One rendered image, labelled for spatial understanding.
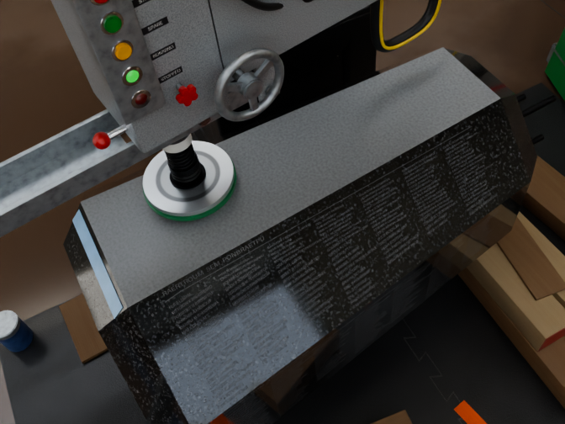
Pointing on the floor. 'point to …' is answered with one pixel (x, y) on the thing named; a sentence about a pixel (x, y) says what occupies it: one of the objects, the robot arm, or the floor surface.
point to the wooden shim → (82, 328)
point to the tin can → (14, 331)
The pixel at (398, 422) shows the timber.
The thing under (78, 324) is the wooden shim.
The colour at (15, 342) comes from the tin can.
